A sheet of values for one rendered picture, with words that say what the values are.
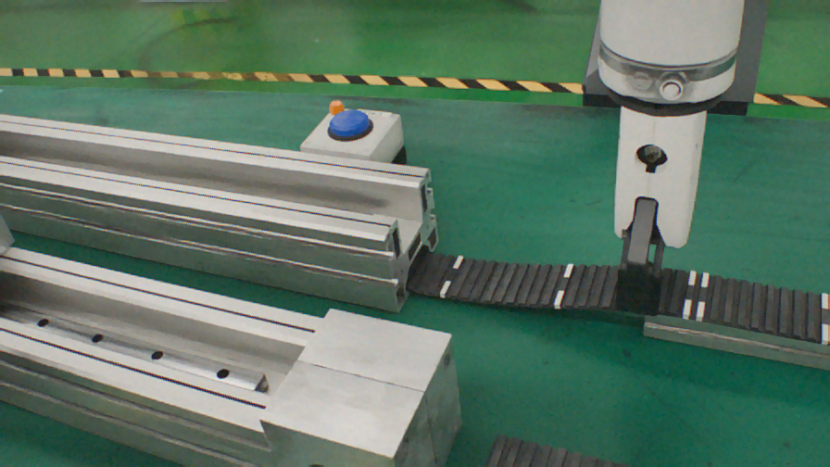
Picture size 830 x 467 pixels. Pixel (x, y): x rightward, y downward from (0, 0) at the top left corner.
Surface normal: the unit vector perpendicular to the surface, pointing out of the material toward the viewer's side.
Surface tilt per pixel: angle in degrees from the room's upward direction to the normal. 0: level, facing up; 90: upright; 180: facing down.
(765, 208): 0
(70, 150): 90
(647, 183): 86
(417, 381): 0
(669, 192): 87
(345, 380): 0
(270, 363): 90
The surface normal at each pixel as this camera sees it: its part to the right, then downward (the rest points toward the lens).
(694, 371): -0.11, -0.77
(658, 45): -0.44, 0.60
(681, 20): -0.18, 0.63
